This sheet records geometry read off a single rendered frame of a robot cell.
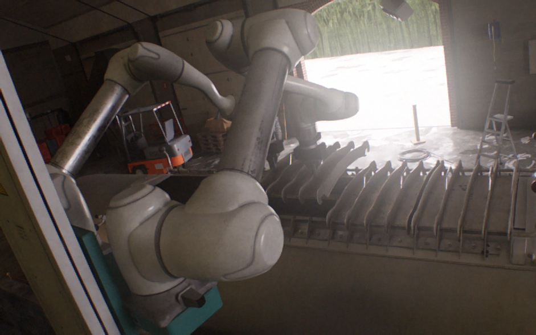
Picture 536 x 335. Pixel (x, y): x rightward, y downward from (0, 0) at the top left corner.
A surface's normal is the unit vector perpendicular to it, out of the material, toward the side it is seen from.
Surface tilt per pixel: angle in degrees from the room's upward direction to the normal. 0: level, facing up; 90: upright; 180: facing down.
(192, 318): 90
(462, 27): 90
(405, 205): 9
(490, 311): 50
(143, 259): 87
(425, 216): 13
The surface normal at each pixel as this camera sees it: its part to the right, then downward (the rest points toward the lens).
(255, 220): 0.25, -0.58
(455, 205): -0.28, -0.85
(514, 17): -0.49, 0.40
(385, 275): -0.49, -0.40
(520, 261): -0.43, -0.59
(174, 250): -0.44, 0.11
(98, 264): 0.78, 0.05
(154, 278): -0.07, 0.64
